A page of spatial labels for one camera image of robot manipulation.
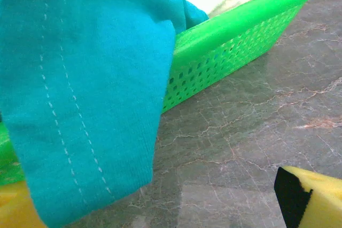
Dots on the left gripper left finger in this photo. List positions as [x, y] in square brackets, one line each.
[13, 206]

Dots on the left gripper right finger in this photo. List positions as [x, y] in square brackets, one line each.
[320, 201]

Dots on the teal t-shirt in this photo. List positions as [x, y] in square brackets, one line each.
[80, 78]

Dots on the green plastic basket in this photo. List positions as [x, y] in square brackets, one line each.
[240, 19]

